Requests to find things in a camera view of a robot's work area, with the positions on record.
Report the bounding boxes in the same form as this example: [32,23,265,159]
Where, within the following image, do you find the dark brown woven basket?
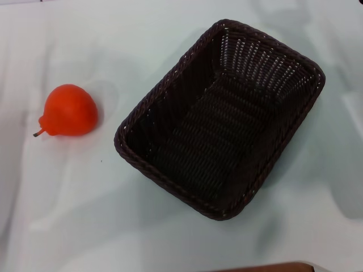
[113,18,326,221]

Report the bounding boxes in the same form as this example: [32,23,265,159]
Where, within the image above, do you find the orange-red plastic pear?
[32,83,99,138]

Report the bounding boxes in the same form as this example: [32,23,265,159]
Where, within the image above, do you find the white tablecloth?
[0,0,363,272]

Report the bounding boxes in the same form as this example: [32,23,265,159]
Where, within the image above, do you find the brown wooden edge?
[211,261,316,272]

